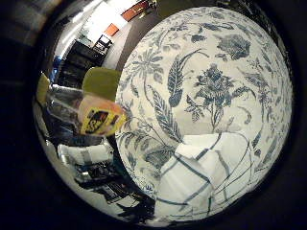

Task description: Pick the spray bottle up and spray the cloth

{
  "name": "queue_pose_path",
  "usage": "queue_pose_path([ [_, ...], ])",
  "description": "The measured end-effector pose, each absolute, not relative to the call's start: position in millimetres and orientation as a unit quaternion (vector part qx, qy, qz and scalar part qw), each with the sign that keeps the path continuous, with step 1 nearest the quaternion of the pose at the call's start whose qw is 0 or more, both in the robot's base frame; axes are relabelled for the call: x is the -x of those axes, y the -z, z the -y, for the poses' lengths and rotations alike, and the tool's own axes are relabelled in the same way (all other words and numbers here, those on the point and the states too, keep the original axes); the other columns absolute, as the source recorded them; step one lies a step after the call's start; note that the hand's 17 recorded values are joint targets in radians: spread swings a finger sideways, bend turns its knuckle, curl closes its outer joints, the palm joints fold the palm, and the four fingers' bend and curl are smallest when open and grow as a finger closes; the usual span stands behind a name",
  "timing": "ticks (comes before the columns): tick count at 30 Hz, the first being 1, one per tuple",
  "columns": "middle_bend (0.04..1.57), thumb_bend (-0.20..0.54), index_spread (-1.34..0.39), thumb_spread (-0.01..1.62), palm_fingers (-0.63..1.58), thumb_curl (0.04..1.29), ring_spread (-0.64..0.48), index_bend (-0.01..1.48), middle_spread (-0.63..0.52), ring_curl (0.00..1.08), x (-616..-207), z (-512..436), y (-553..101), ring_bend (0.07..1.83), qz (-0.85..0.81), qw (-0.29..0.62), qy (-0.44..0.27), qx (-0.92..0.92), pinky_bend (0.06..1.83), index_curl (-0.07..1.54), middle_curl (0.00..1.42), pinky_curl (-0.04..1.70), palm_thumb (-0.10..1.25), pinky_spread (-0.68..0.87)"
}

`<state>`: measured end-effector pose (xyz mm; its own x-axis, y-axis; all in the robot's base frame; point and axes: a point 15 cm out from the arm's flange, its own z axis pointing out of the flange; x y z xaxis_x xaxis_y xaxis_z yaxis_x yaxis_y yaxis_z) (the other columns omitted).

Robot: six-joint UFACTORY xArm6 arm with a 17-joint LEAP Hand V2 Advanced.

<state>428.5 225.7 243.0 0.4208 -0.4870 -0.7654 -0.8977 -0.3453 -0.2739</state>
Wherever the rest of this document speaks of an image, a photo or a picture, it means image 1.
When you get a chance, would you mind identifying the white checked cloth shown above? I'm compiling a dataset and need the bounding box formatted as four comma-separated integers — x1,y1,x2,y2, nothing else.
153,131,257,222

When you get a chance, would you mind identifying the small orange wall panel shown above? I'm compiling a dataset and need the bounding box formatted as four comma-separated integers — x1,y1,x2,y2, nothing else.
104,22,120,37

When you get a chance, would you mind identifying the black shelf rack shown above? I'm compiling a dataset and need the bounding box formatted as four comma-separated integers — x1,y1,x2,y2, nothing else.
59,40,107,88

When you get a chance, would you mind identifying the olive green chair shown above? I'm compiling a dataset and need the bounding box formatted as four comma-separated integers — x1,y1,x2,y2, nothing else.
81,66,123,103

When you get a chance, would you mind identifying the long orange wall panel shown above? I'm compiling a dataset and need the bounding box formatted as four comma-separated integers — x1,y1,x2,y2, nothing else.
120,0,151,22

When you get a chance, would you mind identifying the blue floral tablecloth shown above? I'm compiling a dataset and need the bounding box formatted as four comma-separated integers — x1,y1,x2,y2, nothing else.
114,6,295,225

